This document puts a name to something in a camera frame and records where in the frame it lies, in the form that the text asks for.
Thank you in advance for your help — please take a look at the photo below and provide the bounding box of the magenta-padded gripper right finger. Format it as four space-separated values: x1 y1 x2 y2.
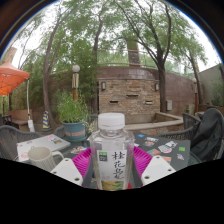
131 145 177 188

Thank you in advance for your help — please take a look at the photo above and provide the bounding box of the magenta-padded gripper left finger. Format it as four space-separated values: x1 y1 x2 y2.
50 147 98 190

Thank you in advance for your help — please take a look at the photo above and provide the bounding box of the clear white-capped drink bottle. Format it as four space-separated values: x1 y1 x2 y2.
89 112 136 192

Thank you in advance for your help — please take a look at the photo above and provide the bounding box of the small colourful photo card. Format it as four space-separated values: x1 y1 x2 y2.
70 145 88 155

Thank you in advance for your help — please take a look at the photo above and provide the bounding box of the black laptop with stickers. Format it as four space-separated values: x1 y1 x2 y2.
133 132 192 166

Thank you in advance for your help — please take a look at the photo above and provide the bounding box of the white ribbed mug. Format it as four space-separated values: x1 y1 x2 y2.
27 146 65 173

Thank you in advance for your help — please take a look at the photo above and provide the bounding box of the silver laptop with stickers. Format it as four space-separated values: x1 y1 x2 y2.
16 133 72 163

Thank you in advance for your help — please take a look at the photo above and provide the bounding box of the blue yellow striped cone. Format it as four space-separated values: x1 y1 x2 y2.
42 110 51 130

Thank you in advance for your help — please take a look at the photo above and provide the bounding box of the green plant in teal pot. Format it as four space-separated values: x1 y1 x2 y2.
56 91 90 143

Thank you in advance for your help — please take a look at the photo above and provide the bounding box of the black backpack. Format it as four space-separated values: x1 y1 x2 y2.
190 107 224 163

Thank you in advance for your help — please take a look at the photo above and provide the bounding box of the wooden bench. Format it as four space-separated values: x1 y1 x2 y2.
8 109 34 129

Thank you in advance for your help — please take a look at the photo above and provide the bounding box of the orange patio umbrella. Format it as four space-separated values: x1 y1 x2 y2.
0 63 36 133

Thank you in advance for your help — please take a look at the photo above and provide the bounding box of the wooden globe lamp post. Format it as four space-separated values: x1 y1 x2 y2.
71 64 81 101
191 77 198 114

